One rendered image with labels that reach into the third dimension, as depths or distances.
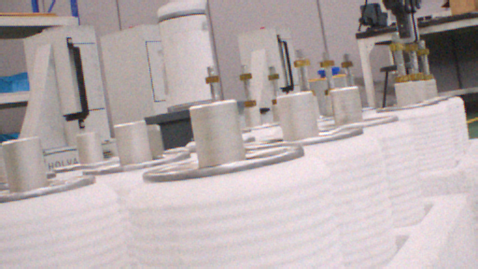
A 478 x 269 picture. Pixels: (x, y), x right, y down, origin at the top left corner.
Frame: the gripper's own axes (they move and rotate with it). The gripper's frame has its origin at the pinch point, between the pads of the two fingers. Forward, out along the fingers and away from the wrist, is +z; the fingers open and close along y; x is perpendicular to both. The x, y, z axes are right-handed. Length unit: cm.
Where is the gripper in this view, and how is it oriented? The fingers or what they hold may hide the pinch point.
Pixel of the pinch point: (407, 28)
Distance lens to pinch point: 99.0
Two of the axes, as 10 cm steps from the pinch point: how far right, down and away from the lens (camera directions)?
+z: 1.6, 9.9, 0.5
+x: -8.2, 1.0, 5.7
